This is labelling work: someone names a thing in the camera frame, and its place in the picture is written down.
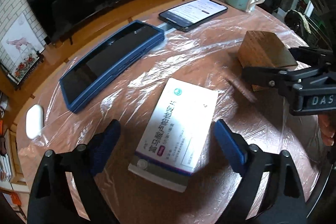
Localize brown wooden box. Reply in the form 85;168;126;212
237;30;299;92

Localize white medicine box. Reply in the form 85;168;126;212
128;78;218;193

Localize person right hand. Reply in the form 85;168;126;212
318;114;335;146

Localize clear plastic table cover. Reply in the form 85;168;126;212
18;10;325;223

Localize white earbuds case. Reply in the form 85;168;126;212
26;105;44;140

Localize black smartphone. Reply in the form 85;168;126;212
158;0;228;32

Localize framed deer painting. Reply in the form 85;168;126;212
1;14;45;89

